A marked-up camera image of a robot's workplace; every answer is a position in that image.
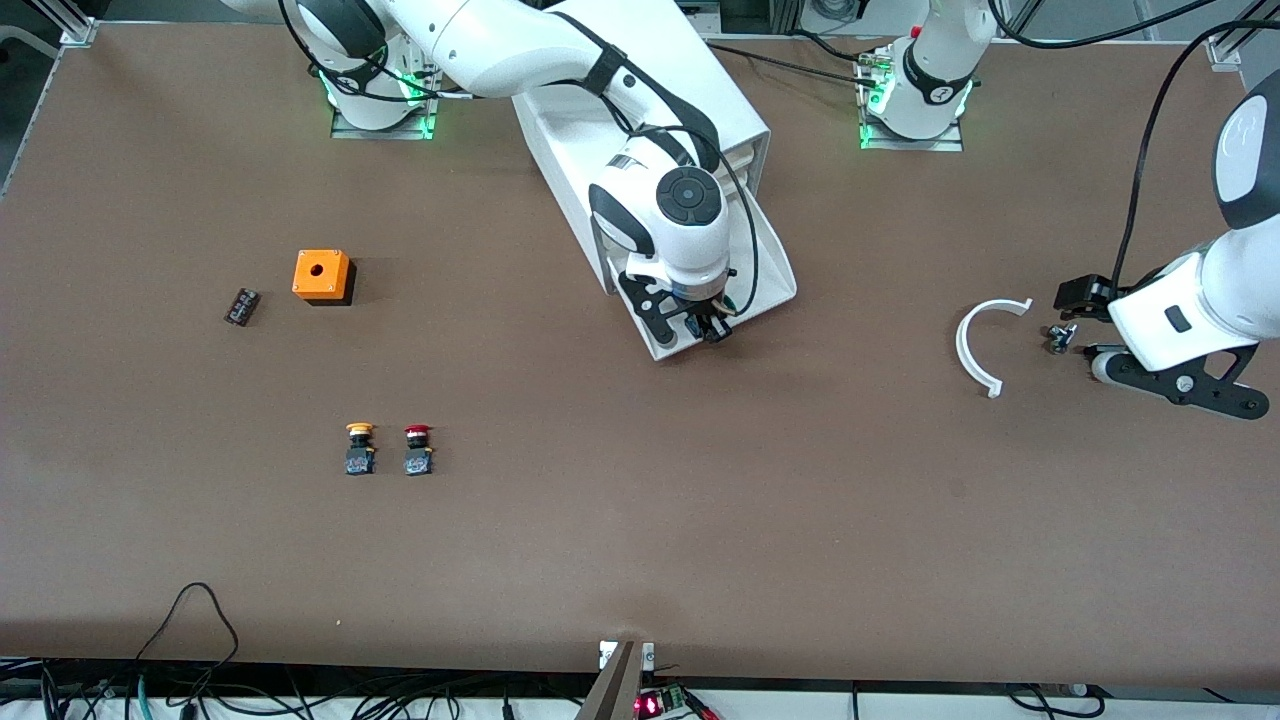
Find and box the yellow push button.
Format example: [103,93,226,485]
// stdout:
[344,422,378,477]

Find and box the aluminium frame profile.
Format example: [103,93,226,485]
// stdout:
[1205,0,1280,69]
[20,0,99,47]

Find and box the orange button enclosure box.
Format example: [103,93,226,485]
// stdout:
[292,249,358,307]

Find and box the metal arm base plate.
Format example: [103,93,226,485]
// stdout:
[330,60,441,142]
[857,50,965,154]

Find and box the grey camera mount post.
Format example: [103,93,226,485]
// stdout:
[575,640,657,720]

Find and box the black cable loop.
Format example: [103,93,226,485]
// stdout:
[135,582,241,691]

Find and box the black cable on table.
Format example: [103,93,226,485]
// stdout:
[705,38,893,87]

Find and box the white curved plastic bracket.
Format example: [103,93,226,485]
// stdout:
[955,297,1035,400]

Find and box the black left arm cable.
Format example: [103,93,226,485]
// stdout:
[1000,0,1280,293]

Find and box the circuit board with red light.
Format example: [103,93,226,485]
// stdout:
[635,684,717,720]

